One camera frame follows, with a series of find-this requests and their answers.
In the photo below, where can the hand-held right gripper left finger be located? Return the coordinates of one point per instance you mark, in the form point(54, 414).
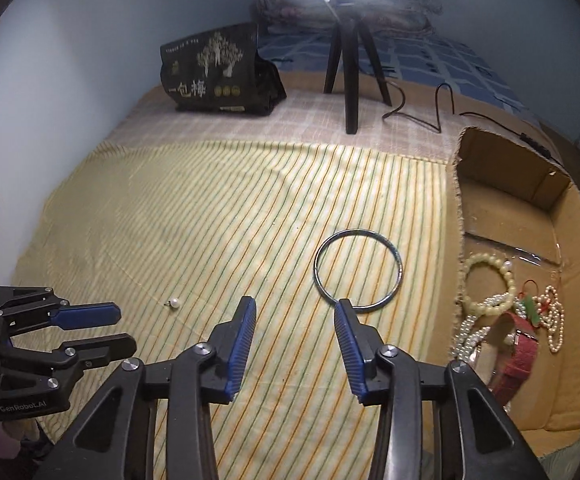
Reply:
point(240, 347)

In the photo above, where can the person's left hand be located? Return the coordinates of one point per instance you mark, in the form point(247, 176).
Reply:
point(20, 430)

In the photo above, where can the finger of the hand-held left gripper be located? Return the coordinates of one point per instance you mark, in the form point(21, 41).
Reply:
point(90, 315)
point(105, 347)

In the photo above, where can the beige checked blanket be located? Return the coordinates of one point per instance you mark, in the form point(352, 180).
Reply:
point(270, 127)

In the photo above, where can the blue checked bed sheet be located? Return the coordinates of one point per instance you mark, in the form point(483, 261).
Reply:
point(419, 65)

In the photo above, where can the folded floral quilt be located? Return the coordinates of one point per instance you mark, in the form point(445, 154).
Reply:
point(394, 5)

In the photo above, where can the yellow striped cloth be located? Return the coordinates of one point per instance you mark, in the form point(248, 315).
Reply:
point(220, 210)

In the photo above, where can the thin metal bangle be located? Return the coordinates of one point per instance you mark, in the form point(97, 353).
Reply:
point(320, 280)

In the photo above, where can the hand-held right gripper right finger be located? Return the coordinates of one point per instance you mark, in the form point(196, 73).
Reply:
point(349, 352)

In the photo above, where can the cardboard box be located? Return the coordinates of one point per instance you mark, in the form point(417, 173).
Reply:
point(569, 385)

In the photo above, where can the black printed bag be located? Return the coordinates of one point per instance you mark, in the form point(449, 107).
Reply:
point(210, 70)

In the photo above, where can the black tripod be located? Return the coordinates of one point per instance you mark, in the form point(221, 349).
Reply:
point(349, 60)

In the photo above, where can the small pearl earring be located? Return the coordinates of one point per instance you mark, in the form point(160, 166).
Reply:
point(174, 303)

